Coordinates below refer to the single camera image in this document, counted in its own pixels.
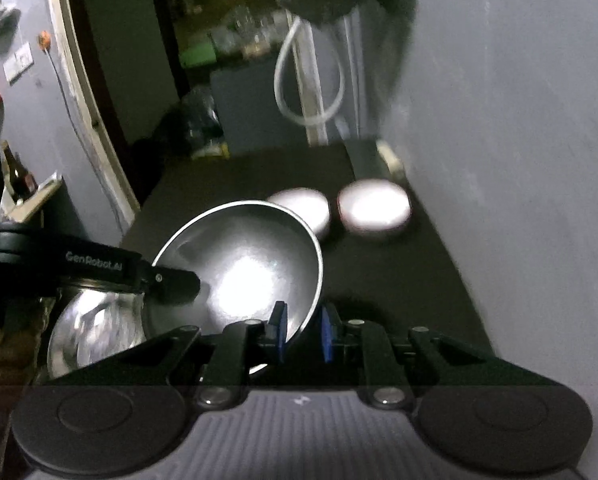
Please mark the green box on shelf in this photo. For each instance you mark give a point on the green box on shelf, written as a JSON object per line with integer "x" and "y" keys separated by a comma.
{"x": 200, "y": 54}

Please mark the person left hand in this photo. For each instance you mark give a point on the person left hand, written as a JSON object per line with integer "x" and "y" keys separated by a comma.
{"x": 21, "y": 333}

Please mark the large steel plate back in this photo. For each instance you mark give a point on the large steel plate back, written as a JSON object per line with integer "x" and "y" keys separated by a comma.
{"x": 100, "y": 320}

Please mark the cleaver with cream handle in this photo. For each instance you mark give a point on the cleaver with cream handle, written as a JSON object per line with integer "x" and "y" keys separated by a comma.
{"x": 374, "y": 159}

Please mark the dark glass bottle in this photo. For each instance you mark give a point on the dark glass bottle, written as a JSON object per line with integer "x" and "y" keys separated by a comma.
{"x": 21, "y": 179}

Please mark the white ceramic bowl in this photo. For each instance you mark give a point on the white ceramic bowl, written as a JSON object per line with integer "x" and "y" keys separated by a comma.
{"x": 374, "y": 208}
{"x": 310, "y": 205}

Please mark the wooden shelf counter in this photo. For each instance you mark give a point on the wooden shelf counter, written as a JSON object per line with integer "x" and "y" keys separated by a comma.
{"x": 24, "y": 210}

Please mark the white wall switch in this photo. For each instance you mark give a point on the white wall switch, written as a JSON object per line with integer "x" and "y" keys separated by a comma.
{"x": 18, "y": 63}

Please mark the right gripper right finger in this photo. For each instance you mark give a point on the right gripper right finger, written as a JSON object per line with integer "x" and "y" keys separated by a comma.
{"x": 393, "y": 372}

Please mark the deep steel bowl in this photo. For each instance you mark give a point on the deep steel bowl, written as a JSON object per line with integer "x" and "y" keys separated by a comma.
{"x": 248, "y": 255}

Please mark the dark cabinet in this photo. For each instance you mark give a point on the dark cabinet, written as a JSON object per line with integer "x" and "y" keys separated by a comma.
{"x": 247, "y": 111}

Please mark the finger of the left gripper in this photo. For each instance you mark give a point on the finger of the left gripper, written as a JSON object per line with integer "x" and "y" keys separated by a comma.
{"x": 162, "y": 285}

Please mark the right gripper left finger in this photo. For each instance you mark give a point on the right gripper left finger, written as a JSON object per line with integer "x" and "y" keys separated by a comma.
{"x": 215, "y": 368}

